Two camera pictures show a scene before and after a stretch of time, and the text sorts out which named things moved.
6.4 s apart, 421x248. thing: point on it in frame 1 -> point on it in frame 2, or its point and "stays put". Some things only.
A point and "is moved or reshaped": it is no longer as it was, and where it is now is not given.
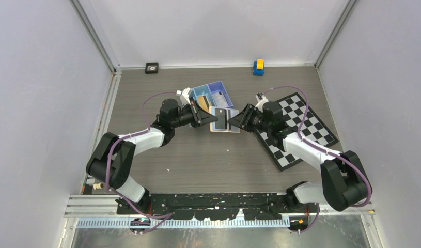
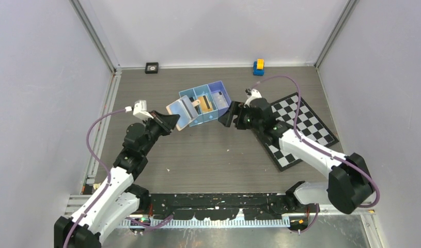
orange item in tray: (203, 102) stays put
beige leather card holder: (230, 113) is moved or reshaped
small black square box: (152, 67) stays put
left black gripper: (199, 116) -> (166, 122)
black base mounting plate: (221, 206) stays put
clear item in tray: (219, 99) stays put
